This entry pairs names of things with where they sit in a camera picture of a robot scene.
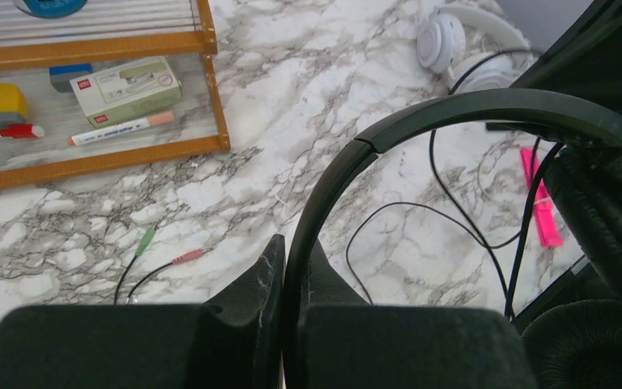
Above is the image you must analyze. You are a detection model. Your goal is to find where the small black on-ear headphones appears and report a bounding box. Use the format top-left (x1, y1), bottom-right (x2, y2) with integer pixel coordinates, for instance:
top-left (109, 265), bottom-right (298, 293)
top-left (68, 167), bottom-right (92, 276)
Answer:
top-left (281, 88), bottom-right (622, 389)

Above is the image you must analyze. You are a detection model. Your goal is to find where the white over-ear headphones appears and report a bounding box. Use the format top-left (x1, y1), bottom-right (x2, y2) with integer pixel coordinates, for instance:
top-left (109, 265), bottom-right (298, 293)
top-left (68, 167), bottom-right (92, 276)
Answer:
top-left (416, 4), bottom-right (534, 92)

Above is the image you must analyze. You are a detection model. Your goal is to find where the red white marker pen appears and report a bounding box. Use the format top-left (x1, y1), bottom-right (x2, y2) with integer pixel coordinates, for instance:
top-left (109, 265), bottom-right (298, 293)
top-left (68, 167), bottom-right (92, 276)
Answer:
top-left (0, 124), bottom-right (45, 139)

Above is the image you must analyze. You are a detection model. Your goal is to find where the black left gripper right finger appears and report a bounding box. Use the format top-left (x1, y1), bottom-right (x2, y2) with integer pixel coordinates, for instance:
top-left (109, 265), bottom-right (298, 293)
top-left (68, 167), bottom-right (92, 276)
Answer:
top-left (295, 243), bottom-right (538, 388)

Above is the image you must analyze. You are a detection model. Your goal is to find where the blue lidded jar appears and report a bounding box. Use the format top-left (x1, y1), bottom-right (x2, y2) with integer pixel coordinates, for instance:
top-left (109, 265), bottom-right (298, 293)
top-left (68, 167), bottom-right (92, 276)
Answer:
top-left (13, 0), bottom-right (87, 19)

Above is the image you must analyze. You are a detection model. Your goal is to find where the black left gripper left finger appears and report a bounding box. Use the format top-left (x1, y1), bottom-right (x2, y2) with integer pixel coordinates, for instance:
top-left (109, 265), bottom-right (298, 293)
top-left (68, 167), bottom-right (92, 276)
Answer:
top-left (0, 234), bottom-right (285, 388)

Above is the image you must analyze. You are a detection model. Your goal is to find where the black red headset cable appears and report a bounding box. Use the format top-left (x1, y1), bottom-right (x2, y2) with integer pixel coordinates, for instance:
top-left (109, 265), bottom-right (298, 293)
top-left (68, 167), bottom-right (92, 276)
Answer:
top-left (113, 228), bottom-right (207, 306)

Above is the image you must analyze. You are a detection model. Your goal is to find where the small white red box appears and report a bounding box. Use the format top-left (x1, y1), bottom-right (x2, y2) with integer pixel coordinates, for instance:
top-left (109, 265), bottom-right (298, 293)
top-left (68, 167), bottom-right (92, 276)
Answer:
top-left (70, 56), bottom-right (183, 129)

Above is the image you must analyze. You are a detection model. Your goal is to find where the small blue grey block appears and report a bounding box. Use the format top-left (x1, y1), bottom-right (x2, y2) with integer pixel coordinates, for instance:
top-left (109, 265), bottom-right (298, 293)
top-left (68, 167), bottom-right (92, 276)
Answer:
top-left (49, 63), bottom-right (93, 93)

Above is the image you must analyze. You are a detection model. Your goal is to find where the wooden orange shelf rack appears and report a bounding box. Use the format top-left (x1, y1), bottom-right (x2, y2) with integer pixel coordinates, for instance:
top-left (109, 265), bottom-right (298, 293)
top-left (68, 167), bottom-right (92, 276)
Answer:
top-left (0, 1), bottom-right (231, 190)

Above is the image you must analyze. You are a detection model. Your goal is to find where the orange tipped white marker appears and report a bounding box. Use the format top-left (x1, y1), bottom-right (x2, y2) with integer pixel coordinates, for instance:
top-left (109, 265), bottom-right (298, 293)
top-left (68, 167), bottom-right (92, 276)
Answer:
top-left (67, 111), bottom-right (175, 147)

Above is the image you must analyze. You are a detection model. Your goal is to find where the thin black headphone cable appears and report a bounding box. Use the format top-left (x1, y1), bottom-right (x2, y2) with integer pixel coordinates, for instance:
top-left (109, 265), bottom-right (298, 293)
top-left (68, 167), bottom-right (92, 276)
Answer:
top-left (345, 48), bottom-right (564, 322)

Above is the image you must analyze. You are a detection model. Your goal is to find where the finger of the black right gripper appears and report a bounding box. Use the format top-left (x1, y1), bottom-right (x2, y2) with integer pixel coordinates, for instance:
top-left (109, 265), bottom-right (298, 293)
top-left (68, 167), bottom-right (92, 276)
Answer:
top-left (514, 1), bottom-right (622, 112)

